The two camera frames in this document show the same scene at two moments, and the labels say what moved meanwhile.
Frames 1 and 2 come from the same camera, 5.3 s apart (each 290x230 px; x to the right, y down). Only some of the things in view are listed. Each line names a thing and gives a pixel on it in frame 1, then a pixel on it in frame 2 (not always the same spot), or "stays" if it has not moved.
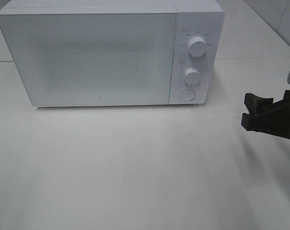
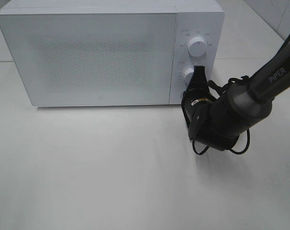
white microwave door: (92, 59) stays
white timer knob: (191, 76) stays
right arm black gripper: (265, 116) to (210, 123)
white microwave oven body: (116, 52) stays
